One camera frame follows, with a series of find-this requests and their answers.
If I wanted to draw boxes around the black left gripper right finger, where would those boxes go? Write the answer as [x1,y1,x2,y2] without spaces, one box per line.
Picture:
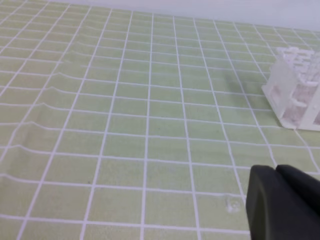
[275,164,320,220]

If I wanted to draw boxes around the green checked tablecloth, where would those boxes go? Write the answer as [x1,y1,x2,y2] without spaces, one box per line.
[0,0,320,240]

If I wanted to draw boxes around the white test tube rack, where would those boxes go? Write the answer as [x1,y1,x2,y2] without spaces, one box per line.
[261,47,320,131]

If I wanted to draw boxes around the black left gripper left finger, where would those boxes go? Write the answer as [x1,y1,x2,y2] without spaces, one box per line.
[245,165,320,240]

